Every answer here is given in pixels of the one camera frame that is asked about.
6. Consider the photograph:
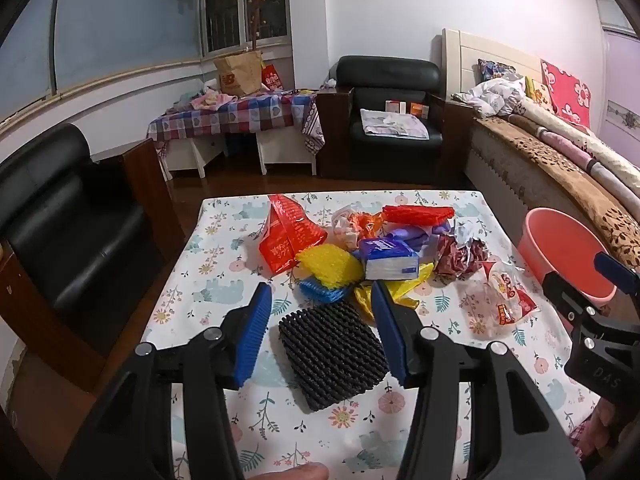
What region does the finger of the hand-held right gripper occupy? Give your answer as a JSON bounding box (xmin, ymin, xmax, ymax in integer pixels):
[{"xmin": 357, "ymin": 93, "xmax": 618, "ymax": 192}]
[
  {"xmin": 542, "ymin": 271, "xmax": 608, "ymax": 333},
  {"xmin": 593, "ymin": 252, "xmax": 640, "ymax": 306}
]

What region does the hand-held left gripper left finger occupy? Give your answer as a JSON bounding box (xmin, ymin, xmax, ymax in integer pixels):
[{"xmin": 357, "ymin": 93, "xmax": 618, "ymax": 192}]
[{"xmin": 57, "ymin": 282, "xmax": 273, "ymax": 480}]

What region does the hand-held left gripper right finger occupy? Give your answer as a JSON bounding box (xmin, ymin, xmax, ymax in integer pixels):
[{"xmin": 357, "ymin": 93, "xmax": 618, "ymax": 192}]
[{"xmin": 371, "ymin": 280, "xmax": 586, "ymax": 480}]

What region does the pink plastic bucket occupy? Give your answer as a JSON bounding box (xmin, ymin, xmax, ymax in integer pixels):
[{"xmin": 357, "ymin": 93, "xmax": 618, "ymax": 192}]
[{"xmin": 516, "ymin": 207, "xmax": 618, "ymax": 306}]

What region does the yellow plastic bag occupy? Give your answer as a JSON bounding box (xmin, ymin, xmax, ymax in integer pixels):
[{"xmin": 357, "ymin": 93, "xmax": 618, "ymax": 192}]
[{"xmin": 352, "ymin": 261, "xmax": 436, "ymax": 323}]

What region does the clear snack wrapper red label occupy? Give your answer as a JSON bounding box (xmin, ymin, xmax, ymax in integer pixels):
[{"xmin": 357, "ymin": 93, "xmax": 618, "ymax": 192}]
[{"xmin": 465, "ymin": 259, "xmax": 543, "ymax": 338}]

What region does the black foam net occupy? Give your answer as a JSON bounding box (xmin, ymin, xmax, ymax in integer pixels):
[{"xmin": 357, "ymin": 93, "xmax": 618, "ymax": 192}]
[{"xmin": 277, "ymin": 302, "xmax": 391, "ymax": 413}]

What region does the blue white tissue pack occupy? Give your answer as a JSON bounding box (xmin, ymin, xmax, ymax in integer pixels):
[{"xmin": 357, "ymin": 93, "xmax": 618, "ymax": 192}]
[{"xmin": 357, "ymin": 237, "xmax": 421, "ymax": 281}]

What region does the blue foam net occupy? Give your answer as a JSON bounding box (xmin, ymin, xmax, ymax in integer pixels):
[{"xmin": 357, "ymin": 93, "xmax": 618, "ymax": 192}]
[{"xmin": 299, "ymin": 276, "xmax": 353, "ymax": 305}]

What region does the yellow foam net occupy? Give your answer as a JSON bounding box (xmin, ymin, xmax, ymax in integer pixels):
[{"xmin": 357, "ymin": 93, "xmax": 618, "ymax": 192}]
[{"xmin": 295, "ymin": 244, "xmax": 364, "ymax": 289}]

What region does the purple plastic bag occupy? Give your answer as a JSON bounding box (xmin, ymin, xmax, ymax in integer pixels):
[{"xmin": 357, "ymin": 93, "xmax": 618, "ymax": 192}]
[{"xmin": 385, "ymin": 220, "xmax": 457, "ymax": 252}]

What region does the dark red wrapper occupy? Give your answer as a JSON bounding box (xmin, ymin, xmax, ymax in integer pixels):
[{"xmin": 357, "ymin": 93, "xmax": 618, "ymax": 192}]
[{"xmin": 432, "ymin": 217, "xmax": 491, "ymax": 281}]

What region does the red foil packet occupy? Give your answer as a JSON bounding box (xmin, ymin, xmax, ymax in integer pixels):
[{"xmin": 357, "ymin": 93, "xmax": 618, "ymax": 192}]
[{"xmin": 259, "ymin": 194, "xmax": 328, "ymax": 276}]

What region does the orange white plastic bag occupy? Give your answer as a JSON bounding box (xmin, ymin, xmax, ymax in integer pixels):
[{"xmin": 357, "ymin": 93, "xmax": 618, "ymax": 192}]
[{"xmin": 331, "ymin": 205, "xmax": 388, "ymax": 250}]

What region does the red foam net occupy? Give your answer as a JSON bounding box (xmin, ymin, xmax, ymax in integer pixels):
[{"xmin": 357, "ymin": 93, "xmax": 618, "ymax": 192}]
[{"xmin": 382, "ymin": 204, "xmax": 456, "ymax": 226}]

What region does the person's left hand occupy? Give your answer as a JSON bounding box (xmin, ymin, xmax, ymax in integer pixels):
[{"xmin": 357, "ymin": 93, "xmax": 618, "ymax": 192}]
[{"xmin": 257, "ymin": 462, "xmax": 330, "ymax": 480}]

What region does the floral tablecloth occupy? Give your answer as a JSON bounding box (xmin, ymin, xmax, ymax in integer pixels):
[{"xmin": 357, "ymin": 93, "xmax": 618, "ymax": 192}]
[{"xmin": 142, "ymin": 190, "xmax": 601, "ymax": 480}]

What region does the rolled pink cream quilt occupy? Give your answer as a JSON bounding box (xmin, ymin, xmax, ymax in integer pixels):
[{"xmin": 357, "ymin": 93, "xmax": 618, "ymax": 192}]
[{"xmin": 510, "ymin": 95, "xmax": 640, "ymax": 211}]

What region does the bed with blankets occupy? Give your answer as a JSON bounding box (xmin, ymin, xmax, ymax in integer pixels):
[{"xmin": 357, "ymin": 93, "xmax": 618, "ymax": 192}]
[{"xmin": 465, "ymin": 110, "xmax": 640, "ymax": 271}]

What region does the pink floral pillow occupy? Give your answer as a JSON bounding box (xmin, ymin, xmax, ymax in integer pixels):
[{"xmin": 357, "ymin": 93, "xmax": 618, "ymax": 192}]
[{"xmin": 540, "ymin": 59, "xmax": 593, "ymax": 128}]

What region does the lilac wardrobe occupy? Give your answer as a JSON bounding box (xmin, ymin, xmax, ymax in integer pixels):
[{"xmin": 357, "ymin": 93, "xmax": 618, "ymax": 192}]
[{"xmin": 597, "ymin": 0, "xmax": 640, "ymax": 156}]

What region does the white cabinet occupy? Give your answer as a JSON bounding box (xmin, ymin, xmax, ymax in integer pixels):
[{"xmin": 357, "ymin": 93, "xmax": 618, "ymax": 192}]
[
  {"xmin": 256, "ymin": 130, "xmax": 318, "ymax": 177},
  {"xmin": 159, "ymin": 134, "xmax": 228, "ymax": 181}
]

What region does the yellow floral pillow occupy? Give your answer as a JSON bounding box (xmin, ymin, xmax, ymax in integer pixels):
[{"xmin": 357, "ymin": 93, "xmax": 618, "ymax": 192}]
[{"xmin": 525, "ymin": 76, "xmax": 558, "ymax": 113}]

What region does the pale printed cushion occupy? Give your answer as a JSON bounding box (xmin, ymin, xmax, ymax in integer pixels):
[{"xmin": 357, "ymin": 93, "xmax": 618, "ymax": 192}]
[{"xmin": 360, "ymin": 107, "xmax": 431, "ymax": 140}]

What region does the white crumpled quilt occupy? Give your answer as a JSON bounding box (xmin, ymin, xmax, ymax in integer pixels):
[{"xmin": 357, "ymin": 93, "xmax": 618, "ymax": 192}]
[{"xmin": 452, "ymin": 72, "xmax": 528, "ymax": 120}]

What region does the black leather armchair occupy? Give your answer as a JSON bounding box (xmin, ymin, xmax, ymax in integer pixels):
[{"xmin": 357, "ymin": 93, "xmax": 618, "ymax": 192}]
[
  {"xmin": 0, "ymin": 122, "xmax": 186, "ymax": 396},
  {"xmin": 316, "ymin": 55, "xmax": 473, "ymax": 186}
]

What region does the checkered tablecloth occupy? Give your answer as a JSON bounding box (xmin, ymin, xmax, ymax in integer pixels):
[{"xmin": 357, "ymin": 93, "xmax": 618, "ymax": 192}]
[{"xmin": 146, "ymin": 89, "xmax": 326, "ymax": 156}]

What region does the dark printed pillow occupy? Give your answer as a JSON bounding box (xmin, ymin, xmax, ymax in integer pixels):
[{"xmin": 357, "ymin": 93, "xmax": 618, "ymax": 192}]
[{"xmin": 477, "ymin": 58, "xmax": 516, "ymax": 83}]

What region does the pink cloth pile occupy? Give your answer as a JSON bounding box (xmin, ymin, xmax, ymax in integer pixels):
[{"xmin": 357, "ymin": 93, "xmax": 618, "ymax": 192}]
[{"xmin": 190, "ymin": 87, "xmax": 238, "ymax": 111}]

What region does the white bed headboard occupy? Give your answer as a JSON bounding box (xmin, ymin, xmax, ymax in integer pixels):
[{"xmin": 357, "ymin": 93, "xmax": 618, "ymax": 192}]
[{"xmin": 442, "ymin": 27, "xmax": 546, "ymax": 98}]

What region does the brown paper bag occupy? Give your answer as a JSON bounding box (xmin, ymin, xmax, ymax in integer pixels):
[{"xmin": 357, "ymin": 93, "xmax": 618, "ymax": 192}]
[{"xmin": 214, "ymin": 50, "xmax": 265, "ymax": 96}]

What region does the wooden coat rack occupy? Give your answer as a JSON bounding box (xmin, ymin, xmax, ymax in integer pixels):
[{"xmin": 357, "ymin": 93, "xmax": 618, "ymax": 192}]
[{"xmin": 250, "ymin": 0, "xmax": 268, "ymax": 53}]

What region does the barred window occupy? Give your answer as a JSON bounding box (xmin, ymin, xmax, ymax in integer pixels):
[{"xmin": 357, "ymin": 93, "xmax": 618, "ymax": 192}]
[{"xmin": 197, "ymin": 0, "xmax": 293, "ymax": 58}]

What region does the large blue window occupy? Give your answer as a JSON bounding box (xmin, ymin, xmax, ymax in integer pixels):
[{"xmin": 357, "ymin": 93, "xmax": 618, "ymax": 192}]
[{"xmin": 0, "ymin": 0, "xmax": 201, "ymax": 121}]

